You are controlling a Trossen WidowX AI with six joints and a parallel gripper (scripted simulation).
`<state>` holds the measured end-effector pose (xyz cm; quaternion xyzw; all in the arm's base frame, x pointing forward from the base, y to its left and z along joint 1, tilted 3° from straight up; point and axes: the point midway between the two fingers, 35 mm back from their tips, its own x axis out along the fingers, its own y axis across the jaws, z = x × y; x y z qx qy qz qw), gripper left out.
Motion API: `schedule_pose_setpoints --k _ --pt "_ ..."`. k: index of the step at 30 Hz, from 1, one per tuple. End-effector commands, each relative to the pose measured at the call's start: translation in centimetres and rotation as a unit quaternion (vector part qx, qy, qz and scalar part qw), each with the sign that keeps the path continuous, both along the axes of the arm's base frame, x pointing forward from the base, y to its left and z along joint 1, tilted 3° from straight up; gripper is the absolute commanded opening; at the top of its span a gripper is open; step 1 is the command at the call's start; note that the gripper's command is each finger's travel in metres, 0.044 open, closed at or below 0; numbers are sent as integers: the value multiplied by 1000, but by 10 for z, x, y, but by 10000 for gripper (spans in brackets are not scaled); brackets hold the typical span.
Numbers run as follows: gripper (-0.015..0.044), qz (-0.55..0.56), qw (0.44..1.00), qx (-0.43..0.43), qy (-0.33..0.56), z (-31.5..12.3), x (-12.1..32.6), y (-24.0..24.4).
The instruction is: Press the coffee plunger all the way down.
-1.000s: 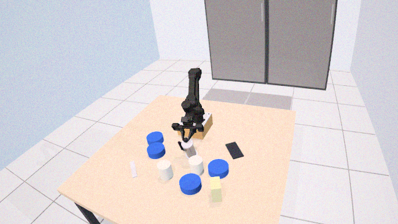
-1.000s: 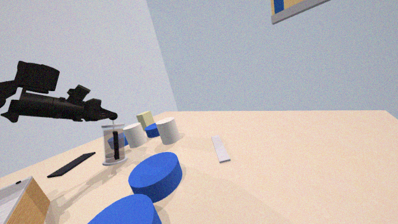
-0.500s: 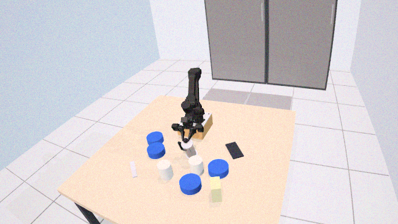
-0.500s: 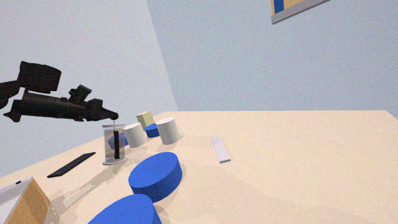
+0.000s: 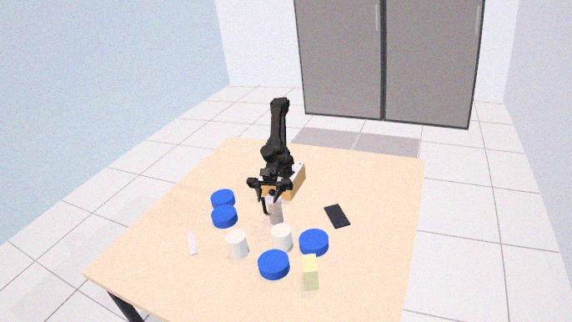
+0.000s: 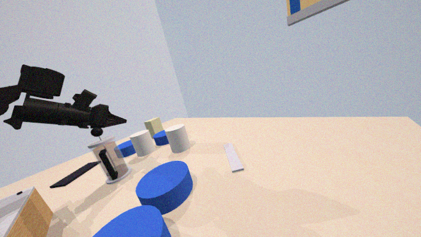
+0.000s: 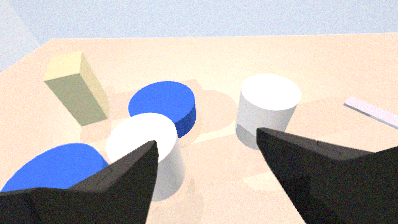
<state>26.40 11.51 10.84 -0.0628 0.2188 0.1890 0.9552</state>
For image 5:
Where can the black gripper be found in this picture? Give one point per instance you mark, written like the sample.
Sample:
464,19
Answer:
281,186

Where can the white cylinder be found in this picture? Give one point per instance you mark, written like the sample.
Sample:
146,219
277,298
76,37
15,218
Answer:
282,237
237,244

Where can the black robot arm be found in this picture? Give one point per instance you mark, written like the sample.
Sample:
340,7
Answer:
275,151

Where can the glass coffee press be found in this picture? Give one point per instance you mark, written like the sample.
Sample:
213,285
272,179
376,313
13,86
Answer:
275,211

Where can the blue short cylinder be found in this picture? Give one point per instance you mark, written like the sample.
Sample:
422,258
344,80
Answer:
314,241
221,197
224,216
273,264

